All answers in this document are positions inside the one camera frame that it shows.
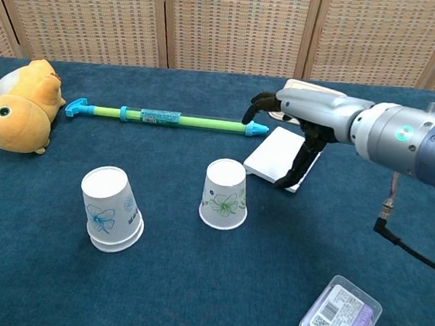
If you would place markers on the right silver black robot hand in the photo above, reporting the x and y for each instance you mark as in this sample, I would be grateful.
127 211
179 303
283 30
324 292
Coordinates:
316 111

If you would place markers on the dark blue table cloth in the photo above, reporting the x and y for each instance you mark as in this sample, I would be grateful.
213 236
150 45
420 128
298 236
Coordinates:
204 286

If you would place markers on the beige lidded food container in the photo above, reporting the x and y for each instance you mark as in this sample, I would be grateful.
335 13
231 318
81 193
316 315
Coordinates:
311 86

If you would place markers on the green flower paper cup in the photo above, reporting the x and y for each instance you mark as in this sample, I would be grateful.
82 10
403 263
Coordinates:
115 247
225 195

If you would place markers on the clear box purple label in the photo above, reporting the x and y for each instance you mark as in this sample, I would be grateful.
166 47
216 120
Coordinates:
341 316

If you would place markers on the blue flower paper cup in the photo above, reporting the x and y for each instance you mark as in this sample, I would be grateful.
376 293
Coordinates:
106 202

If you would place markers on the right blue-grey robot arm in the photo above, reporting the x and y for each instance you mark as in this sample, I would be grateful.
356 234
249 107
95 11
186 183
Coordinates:
418 141

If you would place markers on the woven folding screen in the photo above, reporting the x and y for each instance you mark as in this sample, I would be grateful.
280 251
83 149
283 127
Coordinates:
232 24

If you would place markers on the white flat rectangular box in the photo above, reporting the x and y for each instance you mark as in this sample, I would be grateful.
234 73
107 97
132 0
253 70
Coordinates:
277 153

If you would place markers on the yellow plush chick toy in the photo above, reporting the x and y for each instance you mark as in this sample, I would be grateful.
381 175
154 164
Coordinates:
19 119

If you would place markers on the green blue water squirter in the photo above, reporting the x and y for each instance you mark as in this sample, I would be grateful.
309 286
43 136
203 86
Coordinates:
206 123

